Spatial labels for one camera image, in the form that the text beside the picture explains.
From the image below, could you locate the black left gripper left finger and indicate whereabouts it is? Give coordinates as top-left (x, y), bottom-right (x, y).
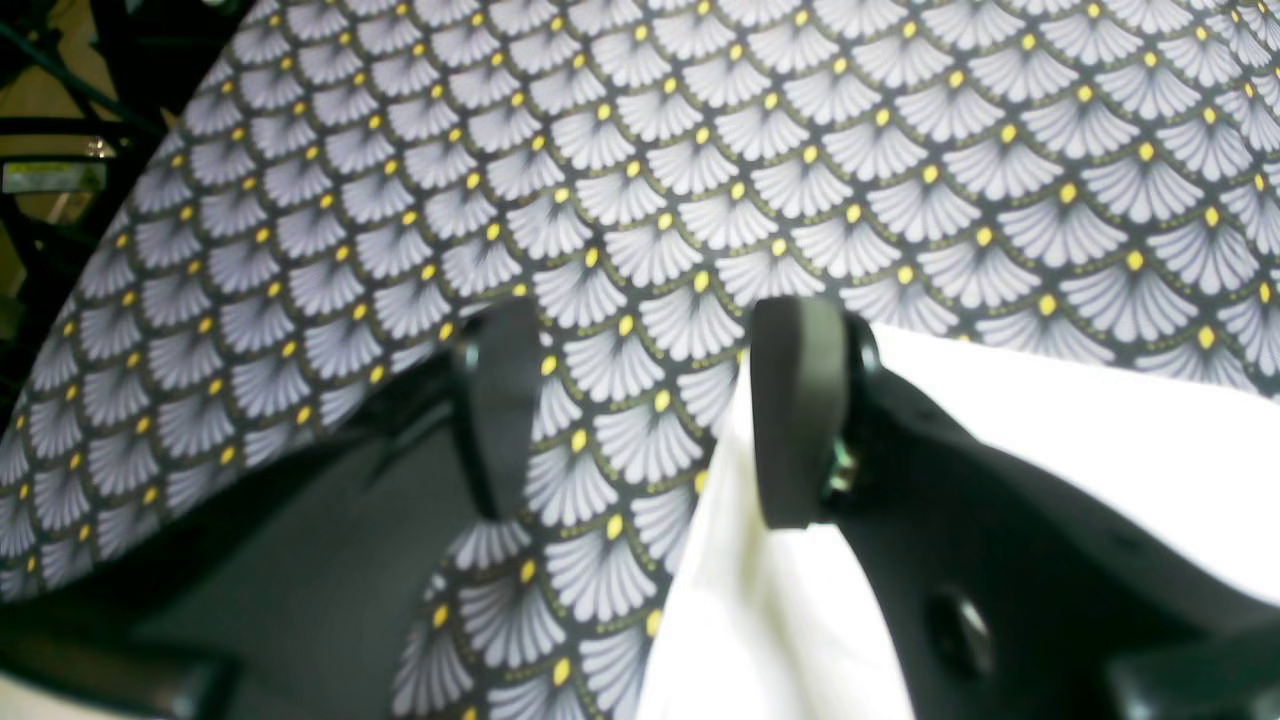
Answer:
top-left (3, 300), bottom-right (541, 719)

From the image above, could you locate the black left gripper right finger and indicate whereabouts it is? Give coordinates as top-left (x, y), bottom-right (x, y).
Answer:
top-left (750, 296), bottom-right (1279, 719)

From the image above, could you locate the white printed T-shirt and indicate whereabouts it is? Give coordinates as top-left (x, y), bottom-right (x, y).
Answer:
top-left (637, 304), bottom-right (1277, 719)

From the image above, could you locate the purple fan-pattern table cloth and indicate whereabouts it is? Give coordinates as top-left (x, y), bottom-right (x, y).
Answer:
top-left (3, 1), bottom-right (1277, 719)

